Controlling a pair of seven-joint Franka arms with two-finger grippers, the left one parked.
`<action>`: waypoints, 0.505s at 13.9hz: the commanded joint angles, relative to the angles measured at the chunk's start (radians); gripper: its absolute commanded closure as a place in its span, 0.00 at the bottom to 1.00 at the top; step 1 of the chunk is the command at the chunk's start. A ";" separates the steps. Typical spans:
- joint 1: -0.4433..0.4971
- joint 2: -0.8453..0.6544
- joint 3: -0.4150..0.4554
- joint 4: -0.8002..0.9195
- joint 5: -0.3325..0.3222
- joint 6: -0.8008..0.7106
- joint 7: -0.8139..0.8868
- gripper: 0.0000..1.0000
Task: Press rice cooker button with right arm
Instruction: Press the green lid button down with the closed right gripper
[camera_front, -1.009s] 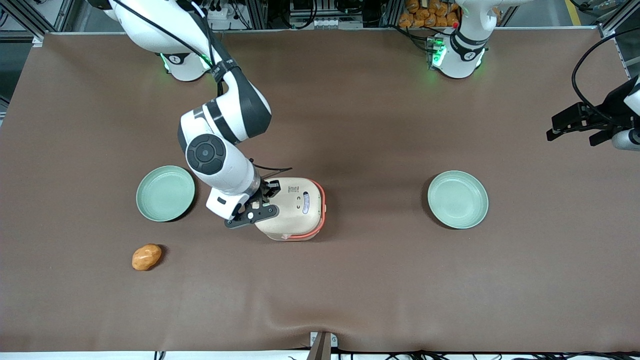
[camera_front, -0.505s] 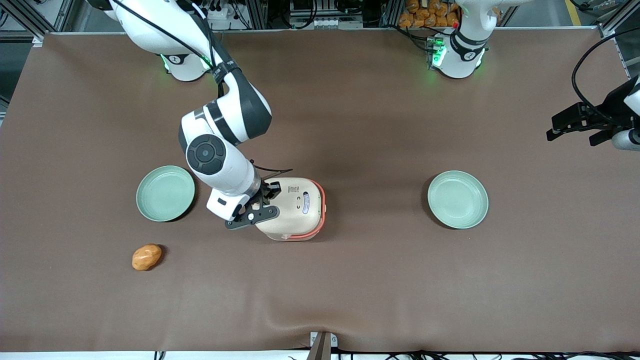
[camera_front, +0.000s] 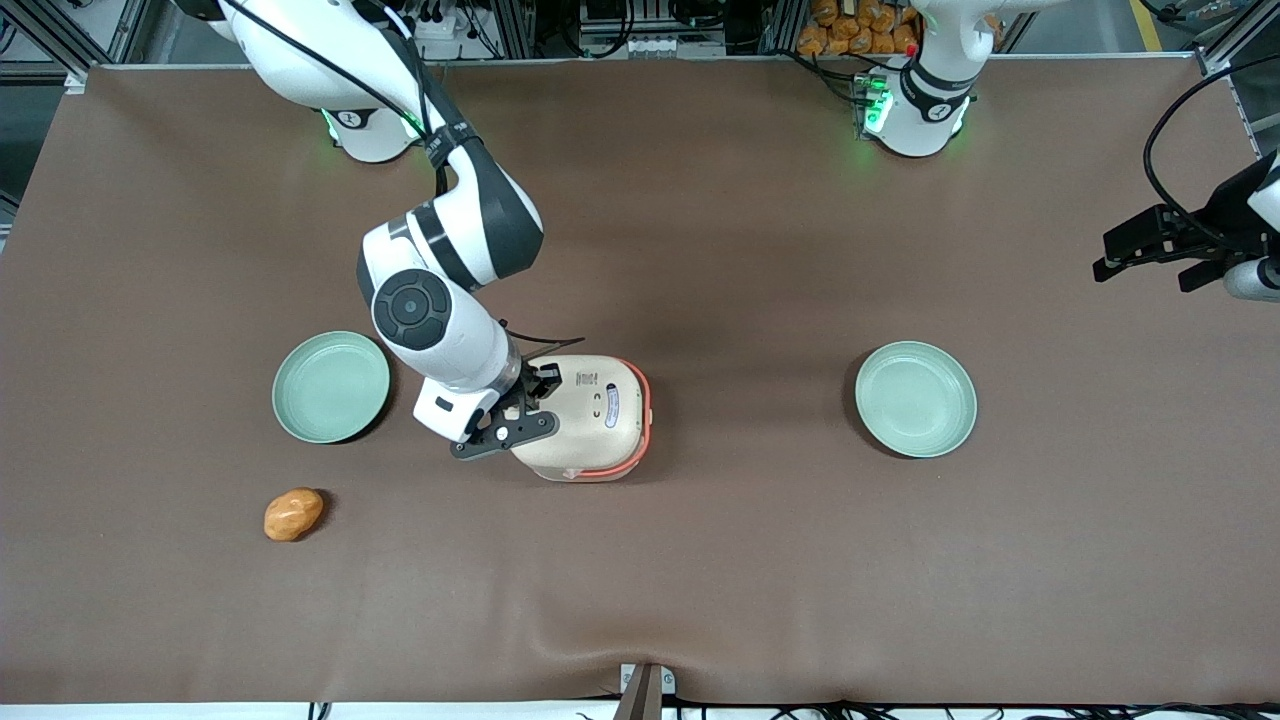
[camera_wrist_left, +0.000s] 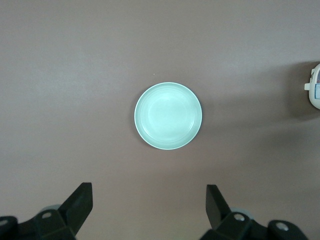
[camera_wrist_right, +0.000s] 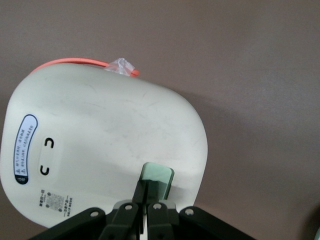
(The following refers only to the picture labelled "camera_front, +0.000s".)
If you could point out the metal table clamp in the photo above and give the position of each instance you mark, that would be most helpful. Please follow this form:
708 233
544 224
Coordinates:
645 690

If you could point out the orange brown potato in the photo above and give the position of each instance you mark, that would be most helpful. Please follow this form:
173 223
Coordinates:
293 514

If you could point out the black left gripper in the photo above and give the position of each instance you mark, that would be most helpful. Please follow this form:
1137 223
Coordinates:
1221 213

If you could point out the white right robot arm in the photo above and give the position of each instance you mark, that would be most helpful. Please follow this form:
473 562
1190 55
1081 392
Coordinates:
450 320

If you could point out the brown table cover mat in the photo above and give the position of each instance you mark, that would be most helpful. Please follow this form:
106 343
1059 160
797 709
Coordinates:
760 560

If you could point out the pale green round bowl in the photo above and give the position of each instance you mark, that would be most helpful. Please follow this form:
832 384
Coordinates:
331 387
915 400

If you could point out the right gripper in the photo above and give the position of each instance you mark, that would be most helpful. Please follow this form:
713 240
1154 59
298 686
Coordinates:
531 381

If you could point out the pile of orange buns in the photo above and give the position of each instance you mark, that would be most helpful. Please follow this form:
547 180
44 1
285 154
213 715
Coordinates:
850 30

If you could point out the white power strip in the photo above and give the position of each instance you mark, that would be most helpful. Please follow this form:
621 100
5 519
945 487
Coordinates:
650 46

